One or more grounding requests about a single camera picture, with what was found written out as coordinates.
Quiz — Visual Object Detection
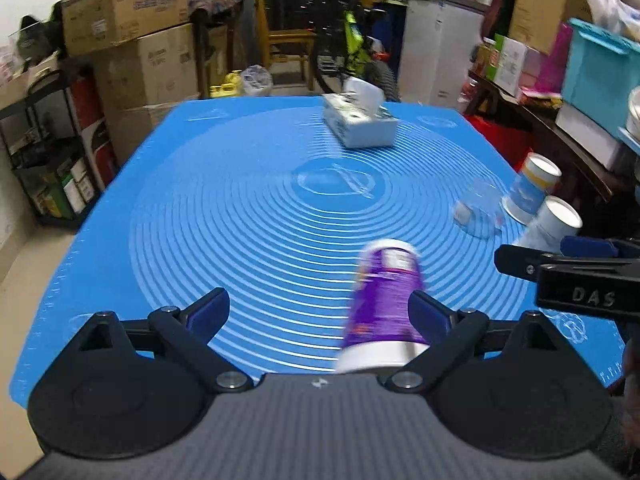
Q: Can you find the blue silicone mat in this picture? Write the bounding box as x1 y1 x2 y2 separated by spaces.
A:
8 96 626 406

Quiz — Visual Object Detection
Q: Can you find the white tissue box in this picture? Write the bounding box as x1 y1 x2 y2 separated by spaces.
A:
323 77 399 150

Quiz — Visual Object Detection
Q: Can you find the white plastic bag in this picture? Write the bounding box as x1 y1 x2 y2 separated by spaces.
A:
587 0 639 42

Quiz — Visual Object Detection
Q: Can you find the white paper cup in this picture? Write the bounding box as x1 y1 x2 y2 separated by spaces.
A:
514 196 582 254

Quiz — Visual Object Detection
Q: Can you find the white cabinet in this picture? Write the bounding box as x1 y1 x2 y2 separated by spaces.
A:
398 0 487 108

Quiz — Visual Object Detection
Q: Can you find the purple paper cup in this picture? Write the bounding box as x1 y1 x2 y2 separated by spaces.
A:
334 238 428 374

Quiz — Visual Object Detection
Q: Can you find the wooden chair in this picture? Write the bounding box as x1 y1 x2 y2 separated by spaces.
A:
254 0 316 91

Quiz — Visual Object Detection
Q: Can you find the dark wooden side table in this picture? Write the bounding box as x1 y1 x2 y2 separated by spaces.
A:
466 72 639 238

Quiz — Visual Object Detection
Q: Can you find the blue yellow paper cup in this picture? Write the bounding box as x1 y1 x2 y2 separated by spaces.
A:
502 153 562 224

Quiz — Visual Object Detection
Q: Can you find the black metal shelf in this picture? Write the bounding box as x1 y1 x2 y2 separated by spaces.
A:
1 65 119 231

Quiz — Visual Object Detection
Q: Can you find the green black bicycle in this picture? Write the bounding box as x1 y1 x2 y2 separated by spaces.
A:
305 0 399 102

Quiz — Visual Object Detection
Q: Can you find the teal plastic storage bin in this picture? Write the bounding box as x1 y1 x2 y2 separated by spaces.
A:
561 18 640 133

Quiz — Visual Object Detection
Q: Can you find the clear plastic cup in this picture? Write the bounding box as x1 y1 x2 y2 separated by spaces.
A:
452 180 504 240

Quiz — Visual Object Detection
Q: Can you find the yellow plastic jug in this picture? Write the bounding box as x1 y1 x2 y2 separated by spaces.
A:
209 70 243 99

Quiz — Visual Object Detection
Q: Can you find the middle cardboard box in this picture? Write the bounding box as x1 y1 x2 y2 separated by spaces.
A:
91 23 200 110

